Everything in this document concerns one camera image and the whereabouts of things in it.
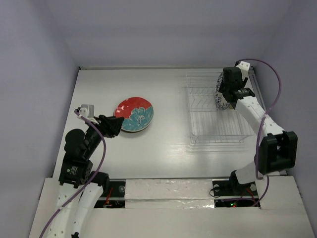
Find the blue white patterned plate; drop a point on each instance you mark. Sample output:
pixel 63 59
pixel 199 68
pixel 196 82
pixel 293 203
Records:
pixel 220 101

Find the light green plate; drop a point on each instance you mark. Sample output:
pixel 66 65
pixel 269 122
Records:
pixel 130 129

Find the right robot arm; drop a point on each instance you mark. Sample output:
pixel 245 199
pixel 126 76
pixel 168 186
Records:
pixel 275 147

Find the red and teal plate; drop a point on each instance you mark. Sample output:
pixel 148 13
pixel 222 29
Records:
pixel 136 111

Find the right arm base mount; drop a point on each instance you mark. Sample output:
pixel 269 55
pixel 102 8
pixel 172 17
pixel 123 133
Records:
pixel 229 193

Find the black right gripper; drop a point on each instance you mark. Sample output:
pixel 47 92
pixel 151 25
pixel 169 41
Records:
pixel 228 89

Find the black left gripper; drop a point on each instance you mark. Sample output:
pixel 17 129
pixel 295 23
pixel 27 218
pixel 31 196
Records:
pixel 106 122

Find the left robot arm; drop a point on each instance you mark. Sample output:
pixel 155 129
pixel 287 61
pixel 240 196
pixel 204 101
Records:
pixel 79 186

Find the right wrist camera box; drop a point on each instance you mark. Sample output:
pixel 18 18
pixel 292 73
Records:
pixel 244 67

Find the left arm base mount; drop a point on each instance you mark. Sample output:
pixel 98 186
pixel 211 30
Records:
pixel 115 197

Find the white foam block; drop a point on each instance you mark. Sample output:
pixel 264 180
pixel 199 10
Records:
pixel 168 194

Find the white wire dish rack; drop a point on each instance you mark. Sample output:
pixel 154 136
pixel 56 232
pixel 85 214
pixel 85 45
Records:
pixel 211 120

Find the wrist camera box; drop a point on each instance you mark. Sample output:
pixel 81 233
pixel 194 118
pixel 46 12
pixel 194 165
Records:
pixel 244 67
pixel 88 110

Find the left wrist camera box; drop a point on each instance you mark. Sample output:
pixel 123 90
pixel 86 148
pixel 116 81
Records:
pixel 88 110

